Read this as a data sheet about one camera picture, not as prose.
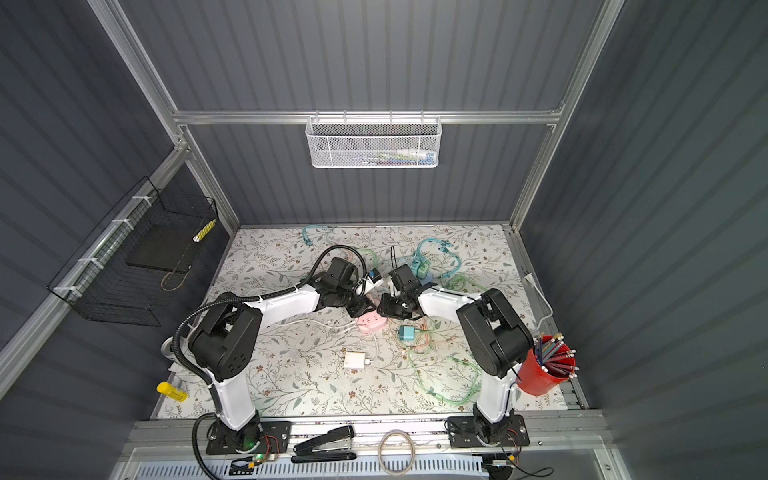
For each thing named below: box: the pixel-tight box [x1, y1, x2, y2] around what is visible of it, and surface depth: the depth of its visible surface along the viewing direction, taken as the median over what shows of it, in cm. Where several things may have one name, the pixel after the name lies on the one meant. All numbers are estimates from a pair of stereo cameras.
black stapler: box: [290, 425, 357, 464], surface depth 72 cm
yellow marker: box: [156, 381, 189, 403], surface depth 77 cm
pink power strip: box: [355, 310, 388, 334], surface depth 93 cm
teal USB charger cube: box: [399, 325, 415, 341], surface depth 91 cm
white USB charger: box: [344, 352, 371, 369], surface depth 86 cm
